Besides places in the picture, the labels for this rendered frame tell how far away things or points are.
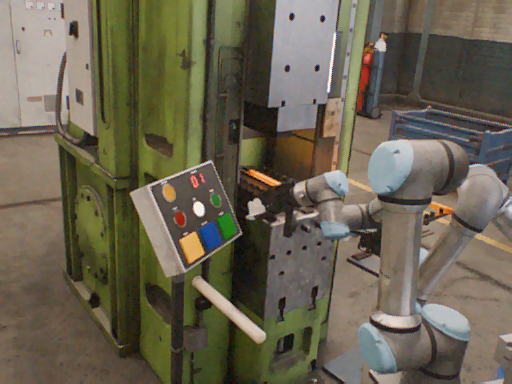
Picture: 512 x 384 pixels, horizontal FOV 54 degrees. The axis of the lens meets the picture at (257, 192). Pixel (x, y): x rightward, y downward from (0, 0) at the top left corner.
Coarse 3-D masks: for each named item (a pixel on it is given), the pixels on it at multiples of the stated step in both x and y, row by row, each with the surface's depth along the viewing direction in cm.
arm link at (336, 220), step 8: (328, 200) 143; (336, 200) 143; (320, 208) 144; (328, 208) 142; (336, 208) 142; (344, 208) 143; (352, 208) 144; (320, 216) 144; (328, 216) 142; (336, 216) 141; (344, 216) 142; (352, 216) 143; (360, 216) 143; (320, 224) 144; (328, 224) 141; (336, 224) 140; (344, 224) 141; (352, 224) 143; (360, 224) 144; (328, 232) 141; (336, 232) 140; (344, 232) 140
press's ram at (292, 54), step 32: (256, 0) 180; (288, 0) 174; (320, 0) 183; (256, 32) 183; (288, 32) 179; (320, 32) 188; (256, 64) 186; (288, 64) 183; (320, 64) 193; (256, 96) 189; (288, 96) 188; (320, 96) 198
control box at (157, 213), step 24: (192, 168) 164; (144, 192) 146; (192, 192) 160; (216, 192) 170; (144, 216) 149; (168, 216) 148; (192, 216) 157; (216, 216) 167; (168, 240) 147; (168, 264) 149; (192, 264) 151
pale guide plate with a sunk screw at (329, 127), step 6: (330, 102) 219; (336, 102) 221; (324, 108) 220; (330, 108) 220; (336, 108) 223; (324, 114) 220; (330, 114) 222; (336, 114) 224; (324, 120) 221; (330, 120) 223; (336, 120) 225; (324, 126) 222; (330, 126) 224; (336, 126) 226; (324, 132) 223; (330, 132) 225; (336, 132) 227
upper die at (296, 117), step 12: (252, 108) 200; (264, 108) 194; (276, 108) 188; (288, 108) 190; (300, 108) 194; (312, 108) 197; (252, 120) 202; (264, 120) 195; (276, 120) 189; (288, 120) 192; (300, 120) 196; (312, 120) 199
